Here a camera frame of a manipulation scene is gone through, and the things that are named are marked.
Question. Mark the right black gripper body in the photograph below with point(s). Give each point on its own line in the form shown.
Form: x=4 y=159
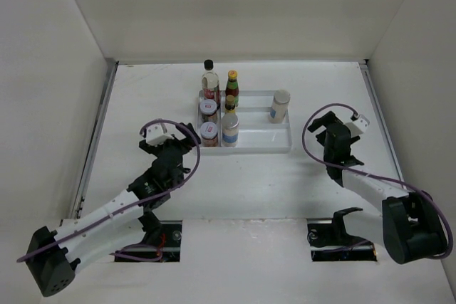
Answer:
x=321 y=139

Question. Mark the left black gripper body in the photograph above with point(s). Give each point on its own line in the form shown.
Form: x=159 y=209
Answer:
x=184 y=147

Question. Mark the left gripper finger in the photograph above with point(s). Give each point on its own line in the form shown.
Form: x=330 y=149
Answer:
x=188 y=131
x=146 y=147

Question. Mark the spice jar orange contents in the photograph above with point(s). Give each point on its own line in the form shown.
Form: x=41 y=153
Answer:
x=209 y=134

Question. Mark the spice jar dark contents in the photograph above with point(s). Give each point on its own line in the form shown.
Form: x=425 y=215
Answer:
x=208 y=111

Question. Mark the white shaker blue label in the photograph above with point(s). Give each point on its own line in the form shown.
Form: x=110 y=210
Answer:
x=279 y=106
x=230 y=130

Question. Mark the small yellow label bottle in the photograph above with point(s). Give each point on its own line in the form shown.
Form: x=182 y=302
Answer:
x=230 y=104

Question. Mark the dark sauce bottle black cap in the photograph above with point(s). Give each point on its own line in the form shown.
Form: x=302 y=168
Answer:
x=210 y=82

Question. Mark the green bottle yellow cap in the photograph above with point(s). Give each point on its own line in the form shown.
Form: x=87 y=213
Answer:
x=232 y=87

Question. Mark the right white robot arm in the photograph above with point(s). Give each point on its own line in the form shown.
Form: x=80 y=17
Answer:
x=409 y=225

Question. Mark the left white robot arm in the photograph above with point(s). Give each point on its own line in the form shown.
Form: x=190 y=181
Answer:
x=55 y=257

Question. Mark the white divided organizer tray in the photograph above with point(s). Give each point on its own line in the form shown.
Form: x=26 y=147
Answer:
x=257 y=135

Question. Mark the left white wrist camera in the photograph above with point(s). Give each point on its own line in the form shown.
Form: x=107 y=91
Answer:
x=155 y=134

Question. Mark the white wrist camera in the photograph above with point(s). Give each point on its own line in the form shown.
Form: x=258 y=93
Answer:
x=155 y=134
x=358 y=125

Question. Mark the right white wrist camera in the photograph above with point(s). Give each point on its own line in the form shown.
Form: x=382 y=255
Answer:
x=358 y=125

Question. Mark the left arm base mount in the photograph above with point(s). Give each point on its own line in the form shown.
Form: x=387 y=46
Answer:
x=160 y=244

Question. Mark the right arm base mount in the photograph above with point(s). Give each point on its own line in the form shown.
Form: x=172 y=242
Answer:
x=330 y=242

